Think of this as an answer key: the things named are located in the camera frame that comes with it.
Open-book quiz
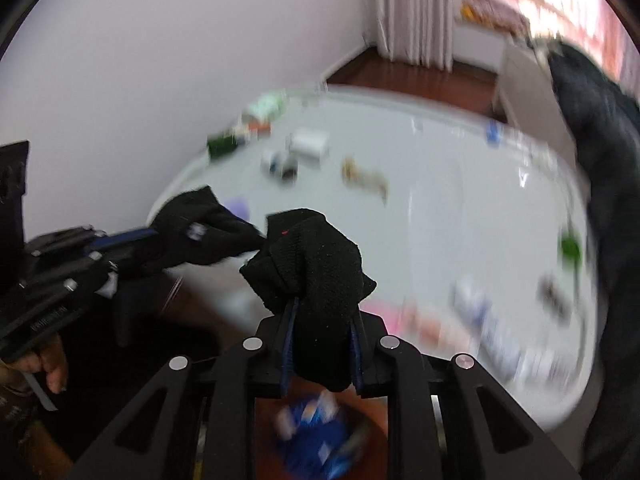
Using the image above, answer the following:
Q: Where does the black jacket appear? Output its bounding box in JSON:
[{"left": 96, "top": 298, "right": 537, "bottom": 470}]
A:
[{"left": 546, "top": 41, "right": 640, "bottom": 480}]

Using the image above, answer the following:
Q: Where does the orange white tube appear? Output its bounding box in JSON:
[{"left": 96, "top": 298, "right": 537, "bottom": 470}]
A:
[{"left": 234, "top": 120, "right": 274, "bottom": 142}]

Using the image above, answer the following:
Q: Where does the white squeeze tube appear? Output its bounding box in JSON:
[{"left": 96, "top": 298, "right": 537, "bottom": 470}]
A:
[{"left": 451, "top": 279, "right": 527, "bottom": 382}]

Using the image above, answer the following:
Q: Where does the pink packet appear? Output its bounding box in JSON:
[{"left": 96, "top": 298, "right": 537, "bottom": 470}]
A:
[{"left": 359, "top": 299, "right": 417, "bottom": 332}]

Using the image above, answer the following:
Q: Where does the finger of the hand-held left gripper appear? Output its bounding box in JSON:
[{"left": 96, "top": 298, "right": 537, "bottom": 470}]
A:
[
  {"left": 22, "top": 258, "right": 122, "bottom": 307},
  {"left": 27, "top": 226, "right": 161, "bottom": 262}
]

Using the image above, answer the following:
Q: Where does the white cabinet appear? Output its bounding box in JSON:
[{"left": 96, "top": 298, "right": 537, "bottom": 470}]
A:
[{"left": 491, "top": 41, "right": 577, "bottom": 162}]

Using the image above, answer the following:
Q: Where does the orange white packet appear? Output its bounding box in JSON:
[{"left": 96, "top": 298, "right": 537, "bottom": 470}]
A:
[{"left": 414, "top": 309, "right": 467, "bottom": 352}]

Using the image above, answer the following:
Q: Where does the small green white bottle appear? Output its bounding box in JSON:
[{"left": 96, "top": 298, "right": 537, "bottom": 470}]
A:
[{"left": 242, "top": 89, "right": 289, "bottom": 124}]

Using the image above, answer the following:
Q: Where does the small dark capped bottle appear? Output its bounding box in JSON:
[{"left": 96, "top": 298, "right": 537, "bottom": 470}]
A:
[{"left": 260, "top": 149, "right": 302, "bottom": 184}]

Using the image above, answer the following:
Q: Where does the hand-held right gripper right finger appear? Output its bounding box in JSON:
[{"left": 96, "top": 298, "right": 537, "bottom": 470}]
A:
[{"left": 349, "top": 312, "right": 581, "bottom": 480}]

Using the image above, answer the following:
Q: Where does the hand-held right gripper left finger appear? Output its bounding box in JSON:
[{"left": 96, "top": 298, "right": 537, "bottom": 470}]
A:
[{"left": 75, "top": 297, "right": 302, "bottom": 480}]

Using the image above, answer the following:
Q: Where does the small dark object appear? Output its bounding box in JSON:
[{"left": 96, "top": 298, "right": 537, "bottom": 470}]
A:
[{"left": 536, "top": 274, "right": 572, "bottom": 322}]

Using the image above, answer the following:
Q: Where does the person's left forearm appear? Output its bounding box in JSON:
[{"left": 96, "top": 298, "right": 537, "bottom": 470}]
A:
[{"left": 0, "top": 385, "right": 76, "bottom": 480}]

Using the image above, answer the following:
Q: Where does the dark green bottle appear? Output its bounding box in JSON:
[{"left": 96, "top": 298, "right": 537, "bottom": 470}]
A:
[{"left": 207, "top": 129, "right": 242, "bottom": 162}]

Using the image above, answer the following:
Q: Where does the small green transparent bottle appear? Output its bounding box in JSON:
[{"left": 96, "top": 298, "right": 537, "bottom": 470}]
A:
[{"left": 558, "top": 231, "right": 584, "bottom": 269}]

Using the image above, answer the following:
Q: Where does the pink striped curtain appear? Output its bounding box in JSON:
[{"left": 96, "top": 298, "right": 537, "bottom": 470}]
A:
[{"left": 371, "top": 0, "right": 457, "bottom": 69}]

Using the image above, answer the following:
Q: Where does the small purple object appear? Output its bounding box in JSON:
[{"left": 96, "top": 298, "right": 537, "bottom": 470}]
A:
[{"left": 224, "top": 197, "right": 252, "bottom": 222}]

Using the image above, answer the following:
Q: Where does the blue cloth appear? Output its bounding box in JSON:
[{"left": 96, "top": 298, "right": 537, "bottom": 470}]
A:
[{"left": 272, "top": 392, "right": 372, "bottom": 480}]

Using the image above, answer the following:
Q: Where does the person's left hand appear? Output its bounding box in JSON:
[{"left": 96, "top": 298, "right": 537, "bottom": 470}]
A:
[{"left": 0, "top": 332, "right": 69, "bottom": 397}]

